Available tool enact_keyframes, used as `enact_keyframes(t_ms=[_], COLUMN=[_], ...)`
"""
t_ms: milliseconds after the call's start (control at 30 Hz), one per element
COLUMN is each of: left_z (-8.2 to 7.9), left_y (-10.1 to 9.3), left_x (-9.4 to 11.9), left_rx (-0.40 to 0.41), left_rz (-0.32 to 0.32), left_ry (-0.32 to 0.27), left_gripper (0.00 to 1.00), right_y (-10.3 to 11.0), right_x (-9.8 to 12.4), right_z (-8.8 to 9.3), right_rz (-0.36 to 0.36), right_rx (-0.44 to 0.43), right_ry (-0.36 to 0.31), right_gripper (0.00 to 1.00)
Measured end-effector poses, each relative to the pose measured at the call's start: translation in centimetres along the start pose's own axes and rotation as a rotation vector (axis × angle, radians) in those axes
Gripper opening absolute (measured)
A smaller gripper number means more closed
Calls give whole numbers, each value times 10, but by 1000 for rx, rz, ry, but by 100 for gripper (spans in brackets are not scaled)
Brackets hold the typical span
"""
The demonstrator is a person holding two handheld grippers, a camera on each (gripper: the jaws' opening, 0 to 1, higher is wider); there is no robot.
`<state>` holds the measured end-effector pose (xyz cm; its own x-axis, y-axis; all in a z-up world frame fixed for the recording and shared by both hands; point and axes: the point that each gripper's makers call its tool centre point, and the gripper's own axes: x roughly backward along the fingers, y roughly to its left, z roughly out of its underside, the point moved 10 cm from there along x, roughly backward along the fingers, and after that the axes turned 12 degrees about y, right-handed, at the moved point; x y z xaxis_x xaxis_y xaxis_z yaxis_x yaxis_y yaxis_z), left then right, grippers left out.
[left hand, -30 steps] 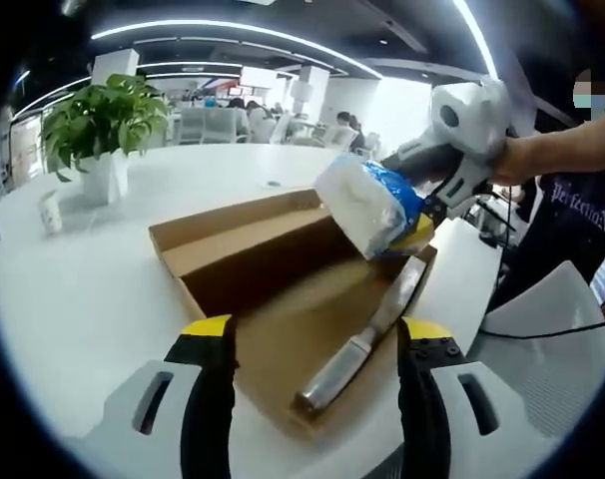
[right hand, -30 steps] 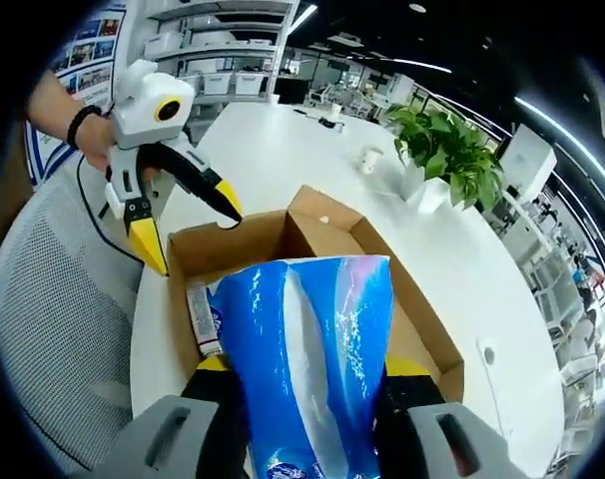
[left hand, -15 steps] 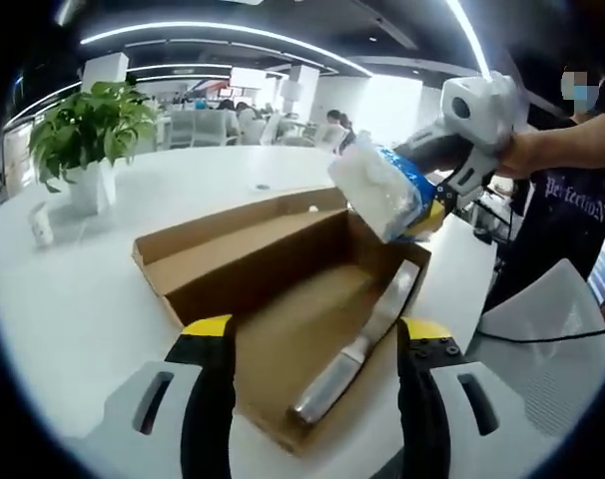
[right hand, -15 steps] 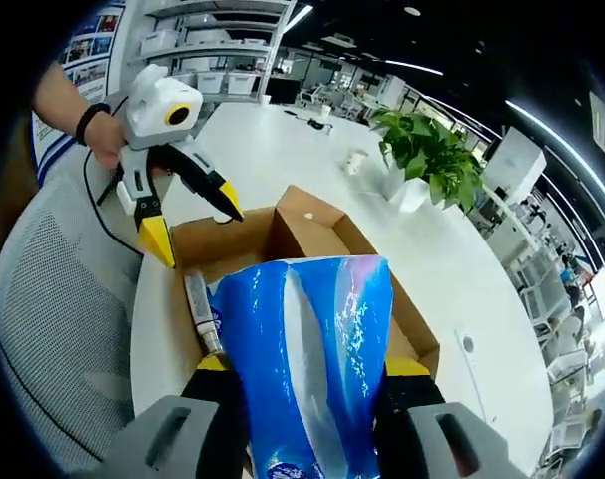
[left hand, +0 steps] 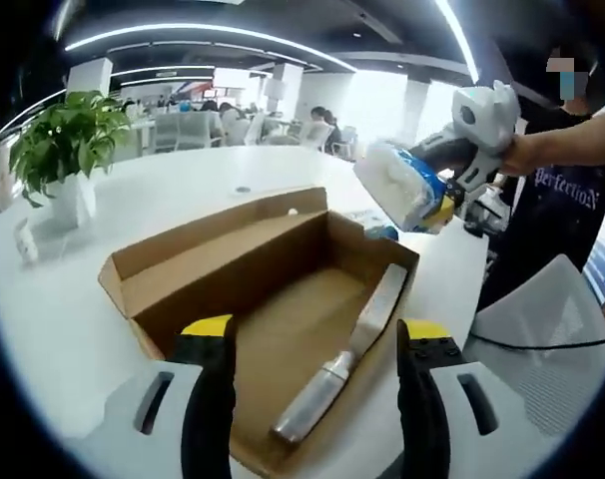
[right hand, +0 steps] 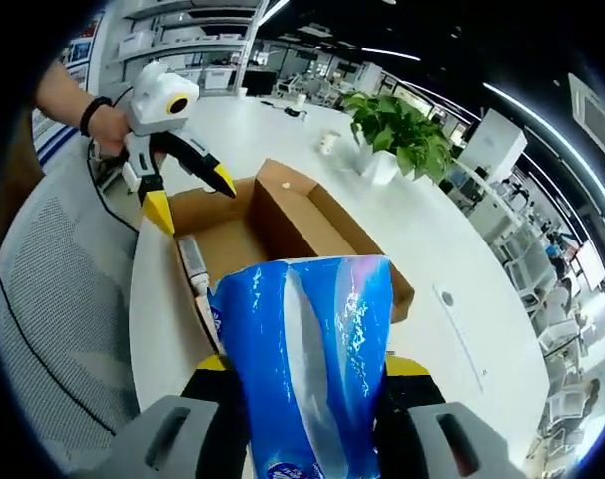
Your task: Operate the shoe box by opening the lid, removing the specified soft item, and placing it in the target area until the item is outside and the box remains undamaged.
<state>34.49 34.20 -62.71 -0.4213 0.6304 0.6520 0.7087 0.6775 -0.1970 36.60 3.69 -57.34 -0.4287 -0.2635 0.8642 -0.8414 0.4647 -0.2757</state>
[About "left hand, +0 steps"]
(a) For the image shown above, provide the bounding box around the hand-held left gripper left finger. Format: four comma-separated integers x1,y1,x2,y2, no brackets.
101,313,240,479

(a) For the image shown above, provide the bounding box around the row of white office chairs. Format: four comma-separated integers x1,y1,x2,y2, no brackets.
152,107,358,161

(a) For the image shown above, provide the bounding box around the green plant in white pot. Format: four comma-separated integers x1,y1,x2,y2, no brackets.
8,89,134,232

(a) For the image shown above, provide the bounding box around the white mesh office chair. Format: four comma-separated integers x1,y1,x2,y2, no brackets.
464,252,605,450

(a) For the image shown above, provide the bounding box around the metal spatula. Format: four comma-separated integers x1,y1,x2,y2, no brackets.
270,262,409,445

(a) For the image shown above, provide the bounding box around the brown cardboard shoe box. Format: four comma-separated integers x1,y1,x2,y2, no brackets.
97,186,421,478

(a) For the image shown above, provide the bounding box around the person's right hand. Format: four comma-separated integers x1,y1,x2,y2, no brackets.
499,132,536,177

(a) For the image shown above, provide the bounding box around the curved ceiling light strip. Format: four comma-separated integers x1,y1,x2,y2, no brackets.
64,22,357,74

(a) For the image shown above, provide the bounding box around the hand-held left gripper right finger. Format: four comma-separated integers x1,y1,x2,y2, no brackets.
395,317,516,479

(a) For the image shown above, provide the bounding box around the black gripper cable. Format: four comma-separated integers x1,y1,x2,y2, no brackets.
469,326,605,349

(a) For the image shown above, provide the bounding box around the blue bordered white poster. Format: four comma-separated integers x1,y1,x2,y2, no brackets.
581,219,605,305

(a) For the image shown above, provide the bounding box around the blue soft tissue pack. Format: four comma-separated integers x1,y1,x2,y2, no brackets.
352,140,456,235

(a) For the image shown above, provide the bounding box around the blue wipes pack white lid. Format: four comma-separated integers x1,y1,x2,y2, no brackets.
349,208,399,241

